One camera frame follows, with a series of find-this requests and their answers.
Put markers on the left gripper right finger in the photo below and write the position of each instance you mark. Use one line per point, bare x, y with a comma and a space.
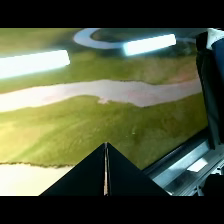
131, 178

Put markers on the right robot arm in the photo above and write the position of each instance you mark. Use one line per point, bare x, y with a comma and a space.
208, 86

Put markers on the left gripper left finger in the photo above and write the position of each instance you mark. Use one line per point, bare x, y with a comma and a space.
83, 178

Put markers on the silver frame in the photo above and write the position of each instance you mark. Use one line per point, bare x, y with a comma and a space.
186, 166

